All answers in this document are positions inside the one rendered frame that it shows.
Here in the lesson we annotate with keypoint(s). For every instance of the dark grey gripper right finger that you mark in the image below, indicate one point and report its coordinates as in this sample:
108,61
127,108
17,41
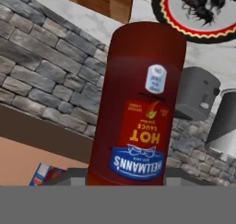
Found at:
181,177

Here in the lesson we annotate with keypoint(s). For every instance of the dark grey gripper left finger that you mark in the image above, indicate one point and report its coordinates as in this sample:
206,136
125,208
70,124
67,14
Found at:
73,177

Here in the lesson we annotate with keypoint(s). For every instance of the red hot sauce bottle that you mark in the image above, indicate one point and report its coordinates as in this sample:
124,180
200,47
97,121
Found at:
135,80

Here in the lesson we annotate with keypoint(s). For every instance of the brown wooden cabinet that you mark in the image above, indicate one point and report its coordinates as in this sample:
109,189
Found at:
27,147

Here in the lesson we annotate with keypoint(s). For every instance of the white plate with dragon print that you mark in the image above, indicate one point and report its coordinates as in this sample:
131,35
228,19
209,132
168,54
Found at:
199,9

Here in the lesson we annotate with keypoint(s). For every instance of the blue and red box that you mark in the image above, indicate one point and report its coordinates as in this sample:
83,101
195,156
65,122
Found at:
44,174

